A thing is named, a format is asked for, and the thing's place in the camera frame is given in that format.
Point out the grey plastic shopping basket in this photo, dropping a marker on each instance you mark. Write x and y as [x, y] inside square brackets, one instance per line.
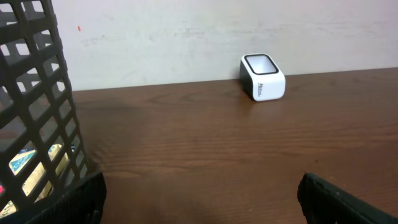
[37, 108]

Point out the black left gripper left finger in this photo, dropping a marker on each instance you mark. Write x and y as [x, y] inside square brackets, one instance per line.
[82, 202]

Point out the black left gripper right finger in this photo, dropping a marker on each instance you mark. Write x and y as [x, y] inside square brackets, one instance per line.
[323, 202]

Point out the white barcode scanner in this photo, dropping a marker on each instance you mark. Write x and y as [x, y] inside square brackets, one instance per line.
[261, 78]

